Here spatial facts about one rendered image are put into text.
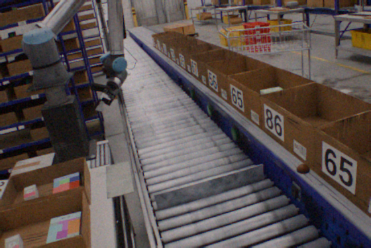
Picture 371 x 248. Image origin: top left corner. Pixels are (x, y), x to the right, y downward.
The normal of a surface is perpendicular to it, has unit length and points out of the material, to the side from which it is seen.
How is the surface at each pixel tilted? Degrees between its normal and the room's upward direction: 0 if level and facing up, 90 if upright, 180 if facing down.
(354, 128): 89
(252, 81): 90
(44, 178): 89
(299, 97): 89
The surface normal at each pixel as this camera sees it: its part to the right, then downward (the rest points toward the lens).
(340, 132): 0.26, 0.33
